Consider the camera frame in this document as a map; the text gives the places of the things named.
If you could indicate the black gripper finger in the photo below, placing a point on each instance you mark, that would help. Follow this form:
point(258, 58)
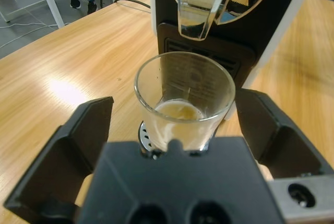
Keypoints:
point(281, 151)
point(65, 161)

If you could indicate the clear glass cup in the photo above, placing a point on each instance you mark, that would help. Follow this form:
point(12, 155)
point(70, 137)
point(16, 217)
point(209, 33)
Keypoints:
point(182, 130)

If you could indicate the white capsule coffee machine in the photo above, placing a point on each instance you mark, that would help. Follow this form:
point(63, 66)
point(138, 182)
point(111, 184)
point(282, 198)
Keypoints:
point(208, 44)

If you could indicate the metal drip tray grate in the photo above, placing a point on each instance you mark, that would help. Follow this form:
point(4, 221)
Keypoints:
point(146, 135)

